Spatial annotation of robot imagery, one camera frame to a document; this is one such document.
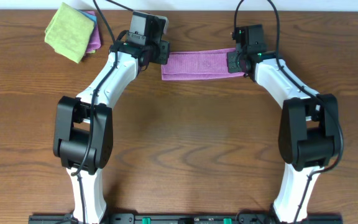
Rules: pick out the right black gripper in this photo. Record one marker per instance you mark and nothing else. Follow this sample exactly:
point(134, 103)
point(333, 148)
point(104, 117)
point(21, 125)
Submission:
point(231, 62)

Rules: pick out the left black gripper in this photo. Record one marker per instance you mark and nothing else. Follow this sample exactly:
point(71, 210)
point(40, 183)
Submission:
point(163, 58)

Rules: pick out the purple microfiber cloth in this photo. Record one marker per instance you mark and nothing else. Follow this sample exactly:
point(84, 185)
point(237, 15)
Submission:
point(198, 65)

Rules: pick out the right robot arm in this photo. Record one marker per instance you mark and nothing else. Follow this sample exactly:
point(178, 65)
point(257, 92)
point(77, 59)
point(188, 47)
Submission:
point(309, 135)

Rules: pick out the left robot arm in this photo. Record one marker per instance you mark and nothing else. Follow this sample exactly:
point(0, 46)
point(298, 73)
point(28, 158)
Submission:
point(83, 126)

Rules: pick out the folded purple cloth in stack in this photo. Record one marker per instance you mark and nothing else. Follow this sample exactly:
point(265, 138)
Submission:
point(94, 40)

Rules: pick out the folded blue cloth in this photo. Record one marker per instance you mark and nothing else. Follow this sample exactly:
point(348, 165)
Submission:
point(90, 16)

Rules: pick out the folded green cloth on top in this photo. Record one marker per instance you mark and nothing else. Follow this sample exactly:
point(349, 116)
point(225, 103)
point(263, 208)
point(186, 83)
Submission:
point(69, 32)

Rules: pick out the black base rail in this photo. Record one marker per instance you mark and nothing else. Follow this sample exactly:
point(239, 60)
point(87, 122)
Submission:
point(129, 218)

